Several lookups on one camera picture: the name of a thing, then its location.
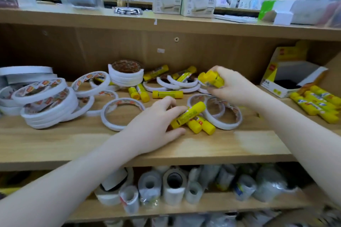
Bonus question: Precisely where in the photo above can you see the person's right hand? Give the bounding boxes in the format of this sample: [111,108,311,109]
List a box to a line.
[206,66,263,107]

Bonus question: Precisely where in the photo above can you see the person's left hand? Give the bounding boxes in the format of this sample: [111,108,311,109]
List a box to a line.
[120,96,188,156]

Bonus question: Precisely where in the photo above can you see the person's left forearm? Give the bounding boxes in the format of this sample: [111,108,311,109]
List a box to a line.
[0,129,135,227]

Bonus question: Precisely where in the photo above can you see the person's right forearm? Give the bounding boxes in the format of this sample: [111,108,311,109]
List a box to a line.
[249,87,341,206]

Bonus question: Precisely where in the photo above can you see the loose yellow glue sticks group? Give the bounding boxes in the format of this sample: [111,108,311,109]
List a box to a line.
[128,65,217,136]

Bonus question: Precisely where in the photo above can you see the group of wrapped tape rolls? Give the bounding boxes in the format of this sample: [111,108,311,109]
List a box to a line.
[94,164,299,214]

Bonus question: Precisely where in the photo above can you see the flat white pad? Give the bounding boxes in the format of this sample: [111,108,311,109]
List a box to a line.
[213,14,258,24]

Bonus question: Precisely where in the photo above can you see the yellow white cardboard display box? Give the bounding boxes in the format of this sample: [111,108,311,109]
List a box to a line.
[260,41,329,99]

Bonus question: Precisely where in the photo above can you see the row of plastic wrapped goods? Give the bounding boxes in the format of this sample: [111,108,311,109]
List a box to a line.
[103,212,281,227]

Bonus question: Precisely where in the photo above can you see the wooden shelf unit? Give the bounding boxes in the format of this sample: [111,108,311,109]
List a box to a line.
[0,3,341,227]

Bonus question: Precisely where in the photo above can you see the pile of yellow glue sticks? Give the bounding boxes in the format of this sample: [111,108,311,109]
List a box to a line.
[289,85,341,124]

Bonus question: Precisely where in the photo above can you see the black white stand base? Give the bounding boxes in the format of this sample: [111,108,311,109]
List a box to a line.
[114,7,143,15]

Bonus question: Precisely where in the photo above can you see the small white box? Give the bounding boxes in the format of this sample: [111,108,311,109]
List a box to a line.
[273,10,294,26]

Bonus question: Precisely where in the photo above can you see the green white box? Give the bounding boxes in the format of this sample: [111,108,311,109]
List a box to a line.
[258,0,297,21]

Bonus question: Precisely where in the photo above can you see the heap of white tape rolls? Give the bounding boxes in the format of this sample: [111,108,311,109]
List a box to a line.
[0,59,243,132]

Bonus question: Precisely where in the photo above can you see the clear plastic container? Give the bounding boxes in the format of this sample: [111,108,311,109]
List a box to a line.
[290,0,341,28]

